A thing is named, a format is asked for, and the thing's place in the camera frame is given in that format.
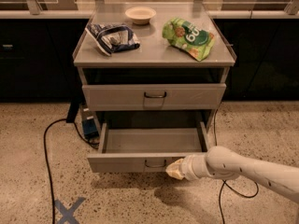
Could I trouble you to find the grey drawer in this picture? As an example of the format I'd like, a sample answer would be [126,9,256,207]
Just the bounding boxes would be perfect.
[82,83,226,111]
[88,121,209,173]

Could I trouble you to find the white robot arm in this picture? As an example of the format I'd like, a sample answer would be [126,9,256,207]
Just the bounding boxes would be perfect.
[165,146,299,224]

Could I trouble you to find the grey drawer cabinet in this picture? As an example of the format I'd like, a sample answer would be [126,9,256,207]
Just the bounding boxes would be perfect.
[72,2,237,161]

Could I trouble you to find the grey top drawer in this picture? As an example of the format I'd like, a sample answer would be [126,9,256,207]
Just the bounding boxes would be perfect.
[82,83,226,111]

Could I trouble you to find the blue power box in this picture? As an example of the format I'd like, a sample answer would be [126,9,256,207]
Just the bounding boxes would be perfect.
[80,105,99,140]

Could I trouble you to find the blue tape cross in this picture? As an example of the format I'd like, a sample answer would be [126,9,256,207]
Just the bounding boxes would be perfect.
[55,197,85,224]

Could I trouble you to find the green snack bag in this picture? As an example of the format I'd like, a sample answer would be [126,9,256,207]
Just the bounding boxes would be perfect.
[162,18,215,62]

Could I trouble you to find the blue white chip bag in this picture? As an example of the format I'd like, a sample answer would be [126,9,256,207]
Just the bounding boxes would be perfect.
[85,23,140,56]

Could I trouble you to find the white paper bowl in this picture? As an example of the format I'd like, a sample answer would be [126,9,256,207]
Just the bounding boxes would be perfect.
[125,7,156,25]

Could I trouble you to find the black cable on right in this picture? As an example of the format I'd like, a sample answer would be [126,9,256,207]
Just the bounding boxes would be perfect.
[212,108,260,224]

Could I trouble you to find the black cable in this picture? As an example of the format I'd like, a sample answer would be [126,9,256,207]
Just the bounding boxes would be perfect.
[212,108,260,224]
[42,118,100,224]

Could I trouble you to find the black cable on left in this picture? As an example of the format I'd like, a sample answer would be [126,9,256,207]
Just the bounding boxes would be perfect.
[42,118,100,224]

